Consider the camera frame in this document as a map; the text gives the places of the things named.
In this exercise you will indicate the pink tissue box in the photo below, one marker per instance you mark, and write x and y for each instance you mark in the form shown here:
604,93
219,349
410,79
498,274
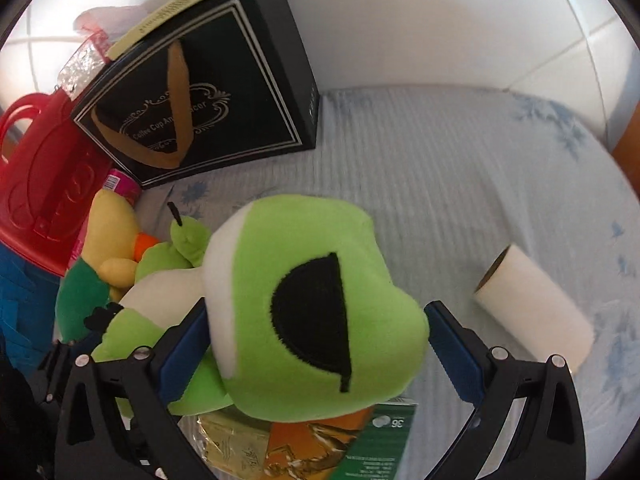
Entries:
82,65

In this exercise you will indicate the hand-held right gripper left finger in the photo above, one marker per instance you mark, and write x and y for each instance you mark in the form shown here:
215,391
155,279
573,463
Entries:
185,342

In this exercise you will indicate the wooden chair back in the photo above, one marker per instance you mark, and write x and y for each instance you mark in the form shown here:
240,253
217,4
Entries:
627,150

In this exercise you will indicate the green frog plush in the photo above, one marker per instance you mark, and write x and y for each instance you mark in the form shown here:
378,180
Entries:
300,310

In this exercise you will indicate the red toy suitcase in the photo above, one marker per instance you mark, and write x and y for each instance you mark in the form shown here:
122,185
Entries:
40,185

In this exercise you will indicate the green and yellow plush bird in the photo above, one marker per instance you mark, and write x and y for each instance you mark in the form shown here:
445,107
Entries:
110,230

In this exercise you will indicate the white paper roll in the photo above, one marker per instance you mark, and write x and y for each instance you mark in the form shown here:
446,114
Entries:
535,310

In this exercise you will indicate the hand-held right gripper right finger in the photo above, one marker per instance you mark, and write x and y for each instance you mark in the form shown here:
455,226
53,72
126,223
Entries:
452,355

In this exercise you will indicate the black gift box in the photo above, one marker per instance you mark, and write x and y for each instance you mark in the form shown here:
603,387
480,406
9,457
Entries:
225,60

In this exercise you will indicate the yellow and green pencil box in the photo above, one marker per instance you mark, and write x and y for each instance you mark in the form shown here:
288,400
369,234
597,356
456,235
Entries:
390,440

